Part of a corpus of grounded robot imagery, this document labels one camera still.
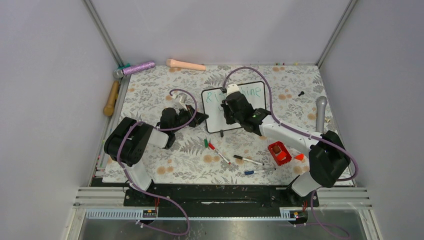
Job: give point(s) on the pink microphone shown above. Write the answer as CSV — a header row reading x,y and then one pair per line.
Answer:
x,y
172,63

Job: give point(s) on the blue marker pen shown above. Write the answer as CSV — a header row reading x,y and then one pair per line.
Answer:
x,y
251,172

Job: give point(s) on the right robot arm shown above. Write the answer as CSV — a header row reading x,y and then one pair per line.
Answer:
x,y
327,161

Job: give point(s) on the purple glitter microphone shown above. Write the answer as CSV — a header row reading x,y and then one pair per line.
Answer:
x,y
132,69

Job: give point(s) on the small orange block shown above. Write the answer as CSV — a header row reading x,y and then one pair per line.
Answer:
x,y
300,157

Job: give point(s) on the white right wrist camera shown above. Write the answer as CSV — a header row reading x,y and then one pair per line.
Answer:
x,y
232,88

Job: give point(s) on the gold microphone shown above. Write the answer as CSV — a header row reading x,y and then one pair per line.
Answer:
x,y
109,107

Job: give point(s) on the red marker pen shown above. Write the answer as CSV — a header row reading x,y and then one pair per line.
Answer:
x,y
212,147

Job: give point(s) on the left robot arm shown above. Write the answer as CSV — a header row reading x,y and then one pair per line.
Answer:
x,y
128,141

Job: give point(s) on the black marker pen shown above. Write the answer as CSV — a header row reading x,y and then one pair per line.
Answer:
x,y
240,159

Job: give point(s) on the silver microphone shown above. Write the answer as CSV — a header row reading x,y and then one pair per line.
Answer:
x,y
321,104

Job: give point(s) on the white whiteboard black frame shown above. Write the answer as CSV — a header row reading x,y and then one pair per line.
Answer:
x,y
254,92

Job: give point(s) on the red plastic box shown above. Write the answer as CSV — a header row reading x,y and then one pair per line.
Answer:
x,y
279,153

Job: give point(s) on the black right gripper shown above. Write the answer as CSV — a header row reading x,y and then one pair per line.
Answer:
x,y
226,107

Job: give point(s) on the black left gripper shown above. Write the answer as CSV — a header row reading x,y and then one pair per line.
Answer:
x,y
199,117

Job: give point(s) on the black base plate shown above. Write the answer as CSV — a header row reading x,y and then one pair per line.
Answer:
x,y
214,201

